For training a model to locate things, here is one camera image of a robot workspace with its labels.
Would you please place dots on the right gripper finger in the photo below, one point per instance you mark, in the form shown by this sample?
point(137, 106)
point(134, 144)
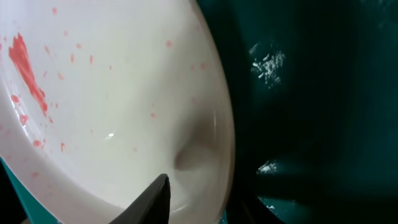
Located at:
point(151, 207)

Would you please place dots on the white plate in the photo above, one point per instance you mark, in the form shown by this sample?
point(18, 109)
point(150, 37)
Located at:
point(100, 97)

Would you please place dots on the teal plastic serving tray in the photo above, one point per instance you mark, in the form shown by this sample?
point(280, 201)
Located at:
point(313, 93)

